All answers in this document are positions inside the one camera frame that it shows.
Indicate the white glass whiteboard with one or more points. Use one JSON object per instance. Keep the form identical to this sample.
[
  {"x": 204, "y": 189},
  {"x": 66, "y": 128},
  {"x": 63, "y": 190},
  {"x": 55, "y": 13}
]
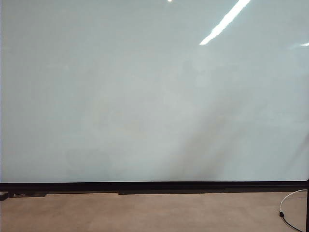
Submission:
[{"x": 96, "y": 84}]

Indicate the black whiteboard frame rail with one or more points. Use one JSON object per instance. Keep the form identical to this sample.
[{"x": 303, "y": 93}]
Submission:
[{"x": 144, "y": 186}]

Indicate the black vertical stand post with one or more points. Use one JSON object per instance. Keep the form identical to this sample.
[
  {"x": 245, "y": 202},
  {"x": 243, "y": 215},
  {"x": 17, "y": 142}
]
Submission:
[{"x": 308, "y": 207}]

